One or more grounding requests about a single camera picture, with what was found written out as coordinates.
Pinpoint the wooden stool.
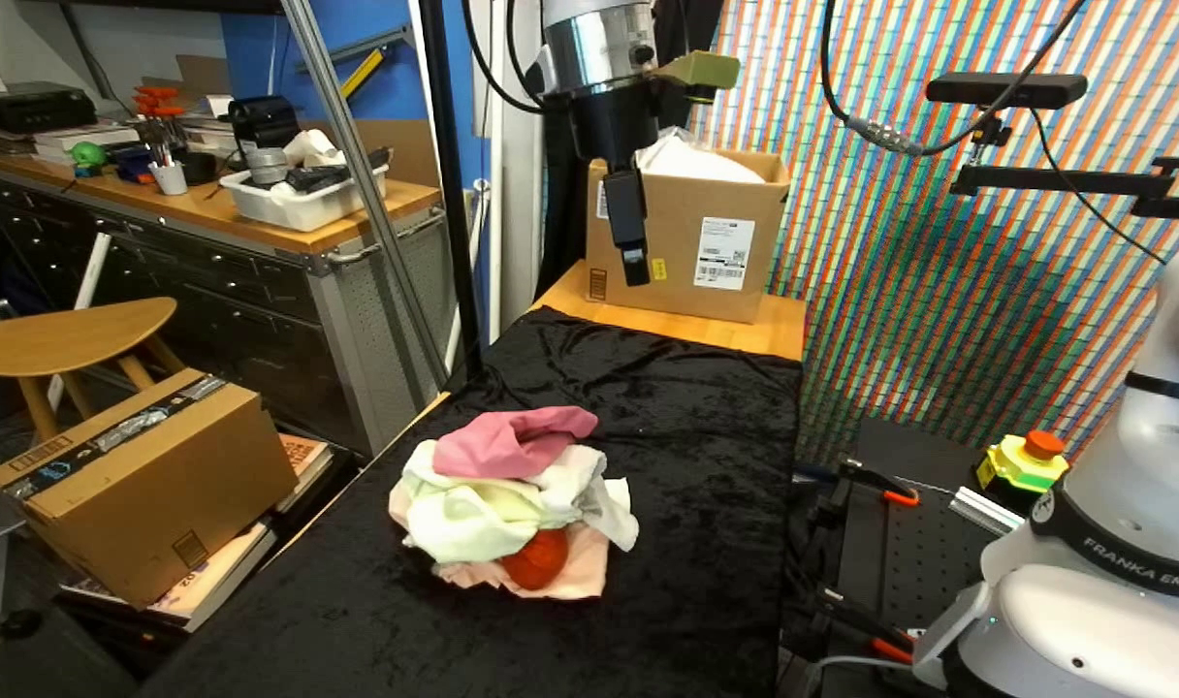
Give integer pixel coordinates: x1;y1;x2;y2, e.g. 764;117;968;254
0;293;180;436

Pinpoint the cardboard box on floor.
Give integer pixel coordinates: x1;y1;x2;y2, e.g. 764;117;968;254
0;367;296;606

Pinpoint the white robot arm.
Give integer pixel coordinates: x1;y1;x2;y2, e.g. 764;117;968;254
461;0;740;288

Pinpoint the pink towel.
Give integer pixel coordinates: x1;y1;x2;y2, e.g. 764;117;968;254
433;403;598;476

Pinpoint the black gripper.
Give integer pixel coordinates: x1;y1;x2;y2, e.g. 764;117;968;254
572;89;656;288

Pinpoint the peach cloth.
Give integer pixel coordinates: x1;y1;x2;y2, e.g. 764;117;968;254
433;523;607;599

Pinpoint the black table cloth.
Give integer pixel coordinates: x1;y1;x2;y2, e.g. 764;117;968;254
139;310;801;698

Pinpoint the wooden workbench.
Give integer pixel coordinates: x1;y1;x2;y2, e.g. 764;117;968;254
0;155;426;458

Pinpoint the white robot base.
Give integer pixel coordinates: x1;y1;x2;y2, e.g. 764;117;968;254
910;250;1179;698

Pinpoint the red plush radish toy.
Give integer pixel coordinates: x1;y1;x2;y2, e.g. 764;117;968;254
501;526;571;588

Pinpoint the yellow red emergency button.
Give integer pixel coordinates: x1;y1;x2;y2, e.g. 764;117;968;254
974;431;1070;494

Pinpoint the light green towel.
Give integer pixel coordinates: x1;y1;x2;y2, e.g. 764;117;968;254
405;485;541;560

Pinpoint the white plastic bin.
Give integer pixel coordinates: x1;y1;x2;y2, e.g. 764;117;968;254
222;170;359;232

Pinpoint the cardboard box on table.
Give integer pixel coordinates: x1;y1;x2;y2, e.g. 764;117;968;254
585;130;789;321

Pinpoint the white towel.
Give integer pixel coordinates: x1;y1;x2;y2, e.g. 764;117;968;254
386;443;639;549

